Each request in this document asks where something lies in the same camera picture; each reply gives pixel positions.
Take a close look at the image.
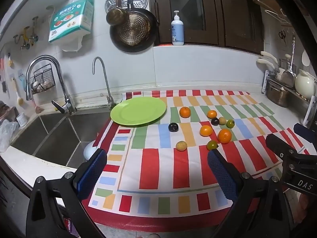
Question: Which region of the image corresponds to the striped colourful table mat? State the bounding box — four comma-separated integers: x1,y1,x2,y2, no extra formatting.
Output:
82,89,310,231

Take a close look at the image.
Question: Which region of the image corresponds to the white ceramic jug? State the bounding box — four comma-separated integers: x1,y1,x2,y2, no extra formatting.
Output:
294,70,316,99

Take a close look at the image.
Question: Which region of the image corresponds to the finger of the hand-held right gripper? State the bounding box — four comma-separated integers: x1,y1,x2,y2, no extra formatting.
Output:
293,123,317,143
266,134,299,159

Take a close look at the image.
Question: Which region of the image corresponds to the stainless steel pot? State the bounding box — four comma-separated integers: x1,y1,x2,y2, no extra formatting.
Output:
266,79,291,108

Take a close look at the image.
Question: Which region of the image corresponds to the stainless steel sink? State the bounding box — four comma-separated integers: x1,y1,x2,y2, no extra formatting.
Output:
10,111,114,169

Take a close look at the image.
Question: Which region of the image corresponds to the cream handled knife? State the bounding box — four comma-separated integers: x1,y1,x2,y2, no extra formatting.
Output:
257,58,276,72
261,51,278,65

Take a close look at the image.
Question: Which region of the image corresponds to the white dish rack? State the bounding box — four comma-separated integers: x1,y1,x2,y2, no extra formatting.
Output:
263,70,317,127

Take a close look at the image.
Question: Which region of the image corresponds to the thin gooseneck faucet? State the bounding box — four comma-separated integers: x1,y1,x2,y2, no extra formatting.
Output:
92,57,115,109

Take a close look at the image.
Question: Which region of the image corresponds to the white wall shelf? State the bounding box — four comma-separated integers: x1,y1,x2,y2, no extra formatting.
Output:
255,0,293,26

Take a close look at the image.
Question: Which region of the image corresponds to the perforated metal strainer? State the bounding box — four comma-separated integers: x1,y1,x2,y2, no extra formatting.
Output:
116,13,151,45

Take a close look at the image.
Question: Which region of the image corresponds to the white cup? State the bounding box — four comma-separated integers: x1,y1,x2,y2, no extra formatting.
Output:
16,112,28,127

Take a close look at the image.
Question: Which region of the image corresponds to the large chrome faucet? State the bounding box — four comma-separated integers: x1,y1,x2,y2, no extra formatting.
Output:
26,55,77,115

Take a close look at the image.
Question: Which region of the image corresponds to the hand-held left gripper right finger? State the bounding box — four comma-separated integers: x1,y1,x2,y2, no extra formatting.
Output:
207,149,296,238

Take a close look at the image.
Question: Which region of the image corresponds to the clear plastic bag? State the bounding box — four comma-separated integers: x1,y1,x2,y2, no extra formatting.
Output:
0,119,19,153

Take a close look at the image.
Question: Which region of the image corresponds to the green plate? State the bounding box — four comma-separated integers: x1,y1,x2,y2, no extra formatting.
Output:
110,97,167,127

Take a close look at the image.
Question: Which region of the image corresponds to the yellow dish brush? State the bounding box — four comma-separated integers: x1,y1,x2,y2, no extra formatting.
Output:
12,77,25,105

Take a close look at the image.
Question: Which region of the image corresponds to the black wire basket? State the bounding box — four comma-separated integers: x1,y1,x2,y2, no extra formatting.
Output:
30,64,55,94

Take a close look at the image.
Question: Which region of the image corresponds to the dark wooden cabinet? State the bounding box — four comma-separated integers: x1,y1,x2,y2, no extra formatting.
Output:
147,0,264,55

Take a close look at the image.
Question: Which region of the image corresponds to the black frying pan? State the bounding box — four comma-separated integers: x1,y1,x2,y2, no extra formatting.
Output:
110,0,158,53

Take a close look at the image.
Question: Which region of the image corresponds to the paper towel pack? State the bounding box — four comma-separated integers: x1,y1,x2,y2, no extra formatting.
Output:
48,0,95,52

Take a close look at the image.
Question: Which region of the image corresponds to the white pump bottle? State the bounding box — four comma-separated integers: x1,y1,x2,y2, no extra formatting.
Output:
171,10,185,46

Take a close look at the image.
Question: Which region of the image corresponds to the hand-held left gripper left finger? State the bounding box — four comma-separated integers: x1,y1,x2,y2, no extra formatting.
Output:
25,148,108,238

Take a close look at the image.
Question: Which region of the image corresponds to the colourful wall hook rack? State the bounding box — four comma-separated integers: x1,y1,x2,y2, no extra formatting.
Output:
13,16,40,50

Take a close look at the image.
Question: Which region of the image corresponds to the person's right hand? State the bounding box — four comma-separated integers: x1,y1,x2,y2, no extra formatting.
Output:
298,192,313,219

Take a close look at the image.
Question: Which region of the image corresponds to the white round lid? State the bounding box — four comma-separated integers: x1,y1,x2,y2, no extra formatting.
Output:
83,141,100,162

